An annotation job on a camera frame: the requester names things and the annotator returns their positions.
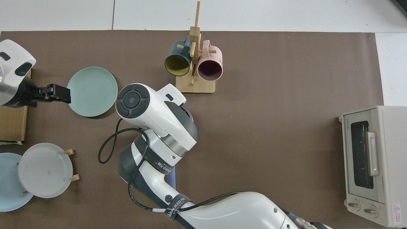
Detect pale green plate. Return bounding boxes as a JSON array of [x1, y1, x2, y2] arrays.
[[67, 66, 118, 118]]

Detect white plate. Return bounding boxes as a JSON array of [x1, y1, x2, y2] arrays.
[[18, 143, 73, 198]]

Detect wooden plate rack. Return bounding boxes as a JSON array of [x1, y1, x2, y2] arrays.
[[16, 149, 80, 195]]

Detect light blue plate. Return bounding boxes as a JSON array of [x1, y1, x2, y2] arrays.
[[0, 153, 35, 212]]

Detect dark teal cup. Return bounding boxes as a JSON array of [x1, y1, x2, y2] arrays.
[[164, 36, 192, 77]]

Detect wooden cup stand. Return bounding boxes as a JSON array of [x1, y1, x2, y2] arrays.
[[175, 1, 217, 94]]

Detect pink cup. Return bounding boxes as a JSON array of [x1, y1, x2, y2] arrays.
[[197, 40, 223, 81]]

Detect brown table cloth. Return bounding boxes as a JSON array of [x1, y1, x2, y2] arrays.
[[0, 30, 384, 229]]

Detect pale toaster oven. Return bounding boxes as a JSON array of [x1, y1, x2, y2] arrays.
[[339, 106, 407, 228]]

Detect dark grey device edge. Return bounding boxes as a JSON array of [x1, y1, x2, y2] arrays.
[[393, 0, 407, 16]]

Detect wire basket with wooden floor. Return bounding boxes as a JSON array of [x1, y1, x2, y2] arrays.
[[0, 69, 32, 146]]

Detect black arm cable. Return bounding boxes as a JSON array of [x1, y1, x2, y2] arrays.
[[98, 118, 239, 212]]

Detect black pot with blue handle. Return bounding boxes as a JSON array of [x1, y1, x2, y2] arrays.
[[167, 108, 194, 190]]

